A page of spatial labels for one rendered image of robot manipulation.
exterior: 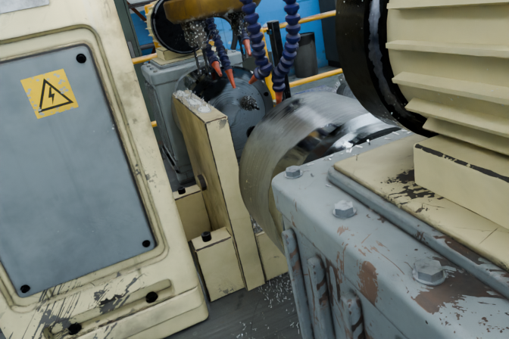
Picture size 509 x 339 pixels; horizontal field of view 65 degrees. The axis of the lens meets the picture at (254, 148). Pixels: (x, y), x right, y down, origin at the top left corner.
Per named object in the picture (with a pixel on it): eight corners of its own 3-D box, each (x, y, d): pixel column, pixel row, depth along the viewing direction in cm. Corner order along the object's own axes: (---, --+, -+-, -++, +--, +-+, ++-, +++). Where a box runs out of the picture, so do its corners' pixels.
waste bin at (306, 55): (312, 70, 629) (306, 31, 607) (324, 73, 594) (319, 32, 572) (290, 76, 619) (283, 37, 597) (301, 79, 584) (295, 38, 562)
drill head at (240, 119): (204, 185, 97) (177, 85, 88) (173, 141, 134) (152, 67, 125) (295, 153, 104) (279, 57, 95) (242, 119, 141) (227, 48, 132)
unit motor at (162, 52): (183, 135, 128) (145, -4, 112) (166, 114, 157) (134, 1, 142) (257, 113, 135) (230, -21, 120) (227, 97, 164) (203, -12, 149)
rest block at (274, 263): (265, 282, 78) (253, 231, 73) (252, 263, 84) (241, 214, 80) (292, 270, 79) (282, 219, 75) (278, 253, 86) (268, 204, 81)
